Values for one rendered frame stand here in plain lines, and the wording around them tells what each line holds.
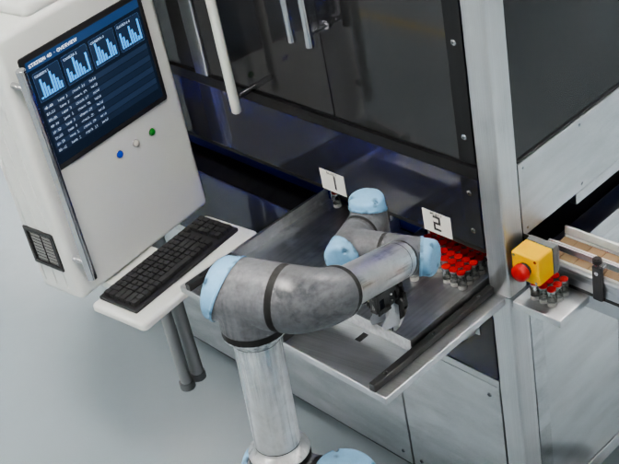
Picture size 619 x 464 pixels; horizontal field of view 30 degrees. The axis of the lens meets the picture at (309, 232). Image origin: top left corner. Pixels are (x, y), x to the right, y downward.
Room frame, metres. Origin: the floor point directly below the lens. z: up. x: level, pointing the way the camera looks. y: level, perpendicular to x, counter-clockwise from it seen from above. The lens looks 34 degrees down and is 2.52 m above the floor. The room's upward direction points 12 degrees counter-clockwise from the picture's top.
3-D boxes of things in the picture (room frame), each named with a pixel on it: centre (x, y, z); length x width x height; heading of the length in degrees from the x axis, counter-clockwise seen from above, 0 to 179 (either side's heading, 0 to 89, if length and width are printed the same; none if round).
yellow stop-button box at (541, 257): (1.99, -0.47, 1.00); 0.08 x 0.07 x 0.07; 128
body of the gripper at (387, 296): (1.96, -0.12, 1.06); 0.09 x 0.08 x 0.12; 128
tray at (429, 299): (2.12, -0.22, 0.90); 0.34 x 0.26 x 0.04; 128
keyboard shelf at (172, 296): (2.57, 0.39, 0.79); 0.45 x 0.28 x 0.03; 135
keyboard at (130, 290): (2.55, 0.38, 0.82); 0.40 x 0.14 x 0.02; 135
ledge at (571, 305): (2.01, -0.51, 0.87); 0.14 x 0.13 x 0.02; 128
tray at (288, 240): (2.39, -0.01, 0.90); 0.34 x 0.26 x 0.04; 128
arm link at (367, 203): (1.96, -0.12, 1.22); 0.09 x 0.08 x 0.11; 147
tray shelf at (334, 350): (2.21, -0.06, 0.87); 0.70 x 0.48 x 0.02; 38
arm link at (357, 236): (1.87, -0.09, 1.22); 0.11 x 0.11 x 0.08; 57
